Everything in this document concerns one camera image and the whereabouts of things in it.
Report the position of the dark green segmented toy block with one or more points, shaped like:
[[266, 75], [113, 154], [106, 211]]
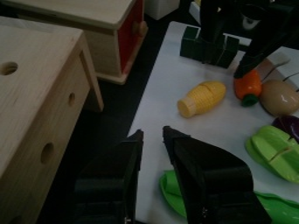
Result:
[[191, 43]]

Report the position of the light green toy cabbage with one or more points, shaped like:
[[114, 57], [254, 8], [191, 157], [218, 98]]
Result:
[[274, 151]]

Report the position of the beige toy egg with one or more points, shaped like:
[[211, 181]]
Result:
[[278, 97]]

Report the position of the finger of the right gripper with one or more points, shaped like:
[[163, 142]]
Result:
[[213, 29], [253, 55]]

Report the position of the yellow toy corn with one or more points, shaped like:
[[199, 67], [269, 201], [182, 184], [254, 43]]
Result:
[[202, 99]]

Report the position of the wooden box with round holes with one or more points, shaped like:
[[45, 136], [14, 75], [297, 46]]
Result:
[[35, 110]]

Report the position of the orange toy carrot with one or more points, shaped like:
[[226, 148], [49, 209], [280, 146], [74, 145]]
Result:
[[248, 86]]

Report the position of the white cutting board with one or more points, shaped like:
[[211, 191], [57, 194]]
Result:
[[167, 96]]

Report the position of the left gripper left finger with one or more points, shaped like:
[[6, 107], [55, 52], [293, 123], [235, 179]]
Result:
[[109, 186]]

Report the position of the purple toy eggplant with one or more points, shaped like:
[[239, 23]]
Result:
[[290, 125]]

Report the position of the white toy knife block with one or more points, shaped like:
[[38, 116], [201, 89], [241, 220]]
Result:
[[162, 7]]

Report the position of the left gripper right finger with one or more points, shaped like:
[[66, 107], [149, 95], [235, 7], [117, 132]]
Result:
[[218, 186]]

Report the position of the green toy pepper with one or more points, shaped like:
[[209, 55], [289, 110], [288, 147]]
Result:
[[171, 192]]

